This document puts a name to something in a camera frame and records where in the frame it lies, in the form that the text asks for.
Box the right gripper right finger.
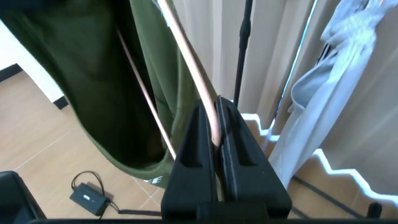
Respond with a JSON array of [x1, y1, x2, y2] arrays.
[[214, 95, 292, 219]]

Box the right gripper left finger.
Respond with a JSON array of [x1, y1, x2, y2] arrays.
[[160, 99, 220, 219]]

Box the pale grey shorts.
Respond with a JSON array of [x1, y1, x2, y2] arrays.
[[268, 0, 398, 190]]

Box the pink clothes hanger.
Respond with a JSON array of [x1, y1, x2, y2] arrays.
[[116, 0, 222, 161]]

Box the green garment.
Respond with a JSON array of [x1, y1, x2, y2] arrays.
[[0, 0, 218, 189]]

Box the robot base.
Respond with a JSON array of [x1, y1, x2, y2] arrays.
[[0, 170, 47, 220]]

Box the black clothes rack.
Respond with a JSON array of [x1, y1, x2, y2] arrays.
[[232, 0, 384, 219]]

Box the black power adapter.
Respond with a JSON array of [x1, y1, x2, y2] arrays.
[[68, 182, 111, 217]]

